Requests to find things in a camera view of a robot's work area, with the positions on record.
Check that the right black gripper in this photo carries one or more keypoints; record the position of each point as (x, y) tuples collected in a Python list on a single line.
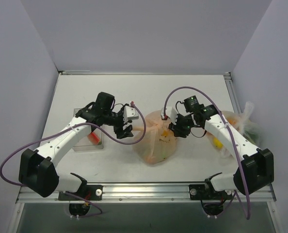
[(179, 124)]

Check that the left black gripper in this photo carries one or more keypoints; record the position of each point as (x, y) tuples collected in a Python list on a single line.
[(121, 124)]

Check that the fake watermelon slice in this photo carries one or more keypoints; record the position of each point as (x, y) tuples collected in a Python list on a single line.
[(94, 138)]

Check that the orange plastic shopping bag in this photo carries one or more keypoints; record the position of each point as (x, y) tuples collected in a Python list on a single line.
[(159, 143)]

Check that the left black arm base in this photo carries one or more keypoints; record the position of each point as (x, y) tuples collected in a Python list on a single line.
[(81, 203)]

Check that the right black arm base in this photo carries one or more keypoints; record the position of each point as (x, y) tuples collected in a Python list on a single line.
[(212, 202)]

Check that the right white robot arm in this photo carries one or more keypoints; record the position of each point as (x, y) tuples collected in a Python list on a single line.
[(255, 166)]

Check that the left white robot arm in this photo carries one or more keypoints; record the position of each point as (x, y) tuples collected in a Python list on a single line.
[(37, 168)]

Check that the clear bag of fruits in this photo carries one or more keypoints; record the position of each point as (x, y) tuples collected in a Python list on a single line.
[(221, 136)]

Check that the clear plastic fruit box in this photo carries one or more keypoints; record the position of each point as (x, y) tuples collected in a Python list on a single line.
[(85, 145)]

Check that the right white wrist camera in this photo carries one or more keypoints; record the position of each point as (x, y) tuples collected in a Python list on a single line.
[(169, 113)]

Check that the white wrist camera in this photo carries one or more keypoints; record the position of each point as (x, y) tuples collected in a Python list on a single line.
[(130, 114), (169, 113)]

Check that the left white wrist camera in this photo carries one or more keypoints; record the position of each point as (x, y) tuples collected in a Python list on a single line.
[(130, 114)]

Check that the aluminium front rail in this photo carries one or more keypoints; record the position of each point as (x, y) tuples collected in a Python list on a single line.
[(143, 192)]

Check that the aluminium rail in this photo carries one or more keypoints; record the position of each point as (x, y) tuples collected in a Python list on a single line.
[(246, 133), (143, 192)]

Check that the aluminium right side rail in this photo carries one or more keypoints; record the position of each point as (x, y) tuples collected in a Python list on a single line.
[(246, 133)]

